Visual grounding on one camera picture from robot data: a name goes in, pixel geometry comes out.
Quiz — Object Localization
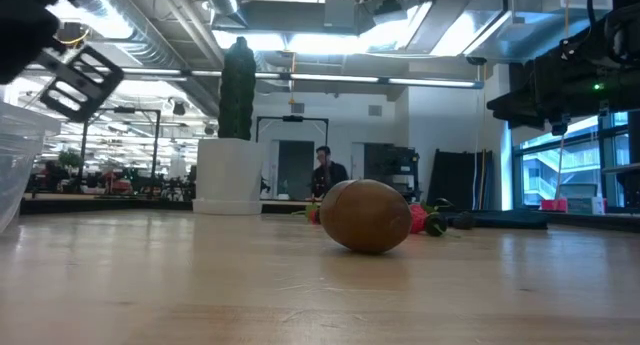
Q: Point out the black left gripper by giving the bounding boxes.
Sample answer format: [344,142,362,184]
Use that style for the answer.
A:
[0,0,94,85]

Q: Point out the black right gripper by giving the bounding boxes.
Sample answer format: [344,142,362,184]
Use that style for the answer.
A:
[487,39,609,131]

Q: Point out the blackberry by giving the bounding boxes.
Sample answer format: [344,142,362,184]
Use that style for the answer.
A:
[453,212,477,231]

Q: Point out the brown kiwi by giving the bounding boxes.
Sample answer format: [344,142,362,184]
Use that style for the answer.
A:
[318,179,414,255]

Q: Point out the red strawberry green leaves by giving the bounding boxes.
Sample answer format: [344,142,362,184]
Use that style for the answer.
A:
[407,198,454,236]
[292,203,324,226]

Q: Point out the clear plastic tupperware container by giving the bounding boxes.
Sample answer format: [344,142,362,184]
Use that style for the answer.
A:
[0,100,62,235]

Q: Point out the black leaning panels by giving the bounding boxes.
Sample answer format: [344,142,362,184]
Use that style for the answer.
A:
[428,148,495,212]

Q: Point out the red plastic bin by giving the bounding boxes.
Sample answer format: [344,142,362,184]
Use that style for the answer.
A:
[539,198,569,214]

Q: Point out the folded dark blue cloth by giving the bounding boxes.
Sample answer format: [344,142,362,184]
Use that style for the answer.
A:
[442,208,550,231]

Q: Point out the grey teal box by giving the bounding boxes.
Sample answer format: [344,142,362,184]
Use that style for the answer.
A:
[567,196,607,216]

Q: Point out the small green office plant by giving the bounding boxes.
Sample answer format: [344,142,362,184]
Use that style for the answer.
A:
[57,150,85,171]

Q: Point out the black equipment cart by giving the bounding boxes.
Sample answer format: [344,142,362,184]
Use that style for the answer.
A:
[357,143,422,202]

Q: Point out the long ceiling light strip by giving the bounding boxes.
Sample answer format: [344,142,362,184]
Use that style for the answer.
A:
[24,63,485,90]

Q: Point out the grey ceiling box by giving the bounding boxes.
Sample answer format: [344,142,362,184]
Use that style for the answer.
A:
[323,0,359,30]

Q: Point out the person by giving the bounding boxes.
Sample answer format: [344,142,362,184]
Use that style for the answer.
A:
[310,145,350,200]

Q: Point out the tall green cactus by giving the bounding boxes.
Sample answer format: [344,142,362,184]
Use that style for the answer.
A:
[217,36,258,141]

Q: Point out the white plant pot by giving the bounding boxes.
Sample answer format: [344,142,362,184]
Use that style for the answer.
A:
[192,137,268,216]

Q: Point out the black ceiling-hung camera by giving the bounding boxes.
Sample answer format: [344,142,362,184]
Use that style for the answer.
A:
[55,22,91,49]

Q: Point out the large silver ventilation duct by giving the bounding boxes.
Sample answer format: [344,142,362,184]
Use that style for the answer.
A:
[357,0,614,64]

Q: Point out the black metal frame stand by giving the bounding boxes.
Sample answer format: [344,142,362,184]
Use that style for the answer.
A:
[79,106,162,191]

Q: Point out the silver spiral air duct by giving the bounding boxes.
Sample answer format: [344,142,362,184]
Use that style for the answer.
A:
[89,0,241,117]

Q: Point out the black aluminium table frame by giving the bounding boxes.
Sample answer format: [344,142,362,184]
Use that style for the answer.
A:
[19,194,640,235]

